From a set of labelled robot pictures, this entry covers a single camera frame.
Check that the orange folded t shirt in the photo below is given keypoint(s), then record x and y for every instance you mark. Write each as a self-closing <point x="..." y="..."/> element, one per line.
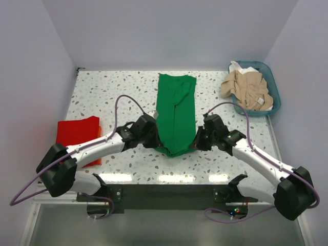
<point x="98" y="161"/>

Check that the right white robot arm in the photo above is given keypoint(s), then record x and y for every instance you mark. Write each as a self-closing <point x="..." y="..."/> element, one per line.
<point x="294" y="190"/>

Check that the red folded t shirt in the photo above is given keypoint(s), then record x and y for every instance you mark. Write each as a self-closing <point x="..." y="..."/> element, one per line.
<point x="72" y="132"/>

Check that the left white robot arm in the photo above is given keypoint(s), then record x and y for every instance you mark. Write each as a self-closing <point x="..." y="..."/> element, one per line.
<point x="60" y="169"/>

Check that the white crumpled shirt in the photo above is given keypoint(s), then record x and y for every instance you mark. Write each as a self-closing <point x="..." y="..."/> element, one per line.
<point x="253" y="91"/>

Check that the green polo shirt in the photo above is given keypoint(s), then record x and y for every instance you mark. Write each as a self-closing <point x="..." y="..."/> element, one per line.
<point x="176" y="108"/>

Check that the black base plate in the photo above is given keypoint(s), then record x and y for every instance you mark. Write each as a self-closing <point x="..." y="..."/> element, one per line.
<point x="164" y="197"/>

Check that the beige crumpled shirt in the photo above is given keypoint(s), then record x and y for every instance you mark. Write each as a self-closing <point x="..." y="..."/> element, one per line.
<point x="229" y="86"/>

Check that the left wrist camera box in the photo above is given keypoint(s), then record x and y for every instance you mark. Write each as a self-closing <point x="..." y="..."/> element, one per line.
<point x="153" y="114"/>

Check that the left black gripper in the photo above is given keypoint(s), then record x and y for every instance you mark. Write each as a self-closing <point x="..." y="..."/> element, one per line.
<point x="155" y="143"/>

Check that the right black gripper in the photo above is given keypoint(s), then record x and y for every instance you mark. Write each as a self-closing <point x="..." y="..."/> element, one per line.
<point x="197" y="143"/>

